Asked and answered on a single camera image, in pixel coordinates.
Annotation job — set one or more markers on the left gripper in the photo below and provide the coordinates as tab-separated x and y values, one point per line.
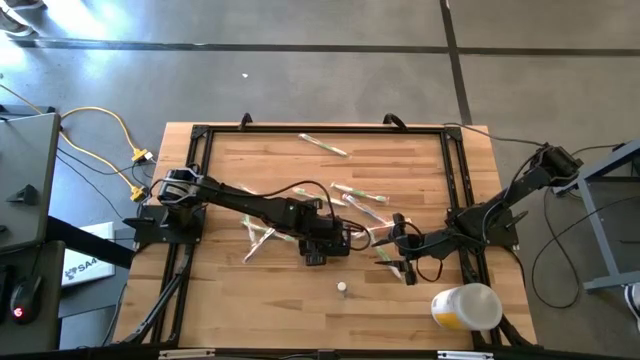
325	227

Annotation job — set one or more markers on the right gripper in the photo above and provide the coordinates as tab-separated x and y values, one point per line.
425	245

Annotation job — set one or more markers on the orange toothbrush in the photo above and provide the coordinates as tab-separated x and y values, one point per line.
385	227

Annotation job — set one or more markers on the blue toothbrush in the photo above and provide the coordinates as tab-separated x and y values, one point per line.
365	207

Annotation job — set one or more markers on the blue mouthwash bottle white cap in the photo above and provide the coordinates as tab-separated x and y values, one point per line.
341	286

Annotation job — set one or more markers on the purple toothbrush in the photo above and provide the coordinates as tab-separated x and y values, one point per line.
257	247

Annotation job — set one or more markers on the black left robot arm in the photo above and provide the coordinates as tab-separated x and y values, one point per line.
240	200

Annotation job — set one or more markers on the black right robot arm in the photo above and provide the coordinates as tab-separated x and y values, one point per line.
530	180

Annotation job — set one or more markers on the white canister yellow label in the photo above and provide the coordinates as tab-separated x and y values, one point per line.
475	305

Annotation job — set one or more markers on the black diagonal beam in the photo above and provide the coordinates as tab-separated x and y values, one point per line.
90	242

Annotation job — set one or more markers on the white printed box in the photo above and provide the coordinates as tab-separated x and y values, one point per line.
90	250

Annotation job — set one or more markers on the person's white shoe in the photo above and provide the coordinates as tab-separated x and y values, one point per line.
634	305

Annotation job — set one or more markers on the dark desk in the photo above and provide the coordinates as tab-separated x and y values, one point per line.
50	300

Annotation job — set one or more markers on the black wedge object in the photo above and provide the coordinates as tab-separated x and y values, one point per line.
25	196

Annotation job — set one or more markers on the grey desk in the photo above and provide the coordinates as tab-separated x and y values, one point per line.
30	150

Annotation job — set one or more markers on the black computer mouse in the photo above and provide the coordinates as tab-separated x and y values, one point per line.
27	295

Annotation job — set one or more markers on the black aluminium table frame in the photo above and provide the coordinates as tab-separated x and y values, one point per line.
325	129

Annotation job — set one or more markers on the silver bracket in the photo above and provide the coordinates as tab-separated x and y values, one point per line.
465	356
185	355

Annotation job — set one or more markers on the blue-grey metal table frame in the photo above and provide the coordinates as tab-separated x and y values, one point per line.
597	235

